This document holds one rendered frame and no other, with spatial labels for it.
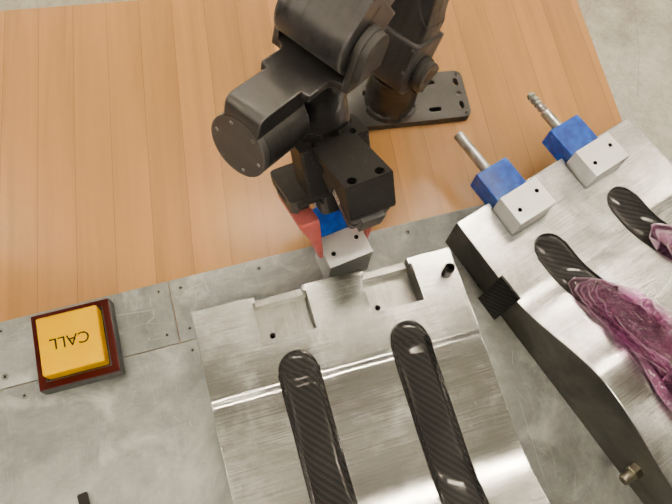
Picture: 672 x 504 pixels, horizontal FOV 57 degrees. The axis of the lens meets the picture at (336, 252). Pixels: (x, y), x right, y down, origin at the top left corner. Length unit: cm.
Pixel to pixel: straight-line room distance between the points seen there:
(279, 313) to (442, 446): 20
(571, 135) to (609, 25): 143
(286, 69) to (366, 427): 32
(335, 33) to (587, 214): 38
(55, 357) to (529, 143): 60
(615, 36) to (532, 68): 127
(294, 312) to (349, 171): 17
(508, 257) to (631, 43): 154
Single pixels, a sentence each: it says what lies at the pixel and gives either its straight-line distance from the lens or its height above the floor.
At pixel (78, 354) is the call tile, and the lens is 67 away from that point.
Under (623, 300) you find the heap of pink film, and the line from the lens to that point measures 67.
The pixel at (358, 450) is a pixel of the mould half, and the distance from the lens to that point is 58.
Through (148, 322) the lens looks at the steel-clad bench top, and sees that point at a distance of 70.
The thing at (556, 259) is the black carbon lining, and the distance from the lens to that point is 71.
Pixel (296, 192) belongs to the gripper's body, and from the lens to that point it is 59.
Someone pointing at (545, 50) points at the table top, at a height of 80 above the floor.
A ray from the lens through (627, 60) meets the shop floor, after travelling 212.
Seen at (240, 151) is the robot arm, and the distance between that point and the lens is 51.
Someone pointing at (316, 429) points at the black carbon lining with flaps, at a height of 88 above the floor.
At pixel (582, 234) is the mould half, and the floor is 86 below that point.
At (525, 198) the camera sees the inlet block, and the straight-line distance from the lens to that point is 69.
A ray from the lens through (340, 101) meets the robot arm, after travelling 56.
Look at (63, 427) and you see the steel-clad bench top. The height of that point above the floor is 80.
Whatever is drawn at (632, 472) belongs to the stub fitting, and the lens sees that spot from 70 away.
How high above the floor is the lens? 146
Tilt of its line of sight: 69 degrees down
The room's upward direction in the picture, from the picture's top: 11 degrees clockwise
